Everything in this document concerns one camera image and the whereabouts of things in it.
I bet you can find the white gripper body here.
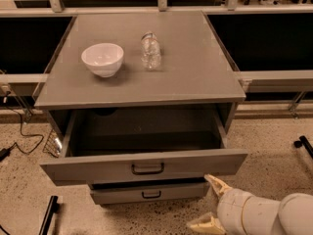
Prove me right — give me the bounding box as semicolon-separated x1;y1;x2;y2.
217;189;283;235

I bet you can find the black bottom drawer handle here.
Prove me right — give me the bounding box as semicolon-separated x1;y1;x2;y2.
141;191;161;200

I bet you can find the black chair base leg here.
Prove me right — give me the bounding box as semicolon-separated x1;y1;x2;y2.
293;135;313;159

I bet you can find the metal railing frame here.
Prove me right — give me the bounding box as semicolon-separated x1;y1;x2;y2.
0;0;313;17

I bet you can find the grey top drawer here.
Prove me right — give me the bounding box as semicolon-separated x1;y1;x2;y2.
40;109;246;185

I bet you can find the black drawer handle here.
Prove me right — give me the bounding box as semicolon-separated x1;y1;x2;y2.
131;163;164;175
141;191;161;200

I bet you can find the black power cable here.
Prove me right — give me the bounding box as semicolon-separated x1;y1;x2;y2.
0;90;45;164

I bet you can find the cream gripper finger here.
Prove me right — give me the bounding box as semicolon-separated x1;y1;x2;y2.
204;174;232;197
187;211;226;235

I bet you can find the black bar on floor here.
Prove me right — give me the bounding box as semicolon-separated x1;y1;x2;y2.
38;196;60;235

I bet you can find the white ceramic bowl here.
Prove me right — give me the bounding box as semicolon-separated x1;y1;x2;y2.
81;43;124;77

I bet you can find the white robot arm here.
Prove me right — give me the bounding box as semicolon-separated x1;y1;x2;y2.
187;174;313;235

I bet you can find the grey bottom drawer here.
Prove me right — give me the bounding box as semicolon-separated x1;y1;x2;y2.
91;177;209;205

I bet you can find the clear plastic water bottle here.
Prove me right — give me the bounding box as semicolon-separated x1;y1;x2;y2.
141;31;161;71

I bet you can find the grey drawer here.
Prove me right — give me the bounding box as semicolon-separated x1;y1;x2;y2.
91;177;209;205
40;109;246;185

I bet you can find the wire mesh basket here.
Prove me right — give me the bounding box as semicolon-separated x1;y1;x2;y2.
43;130;62;158

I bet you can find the black top drawer handle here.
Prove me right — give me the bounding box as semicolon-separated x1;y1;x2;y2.
131;163;164;175

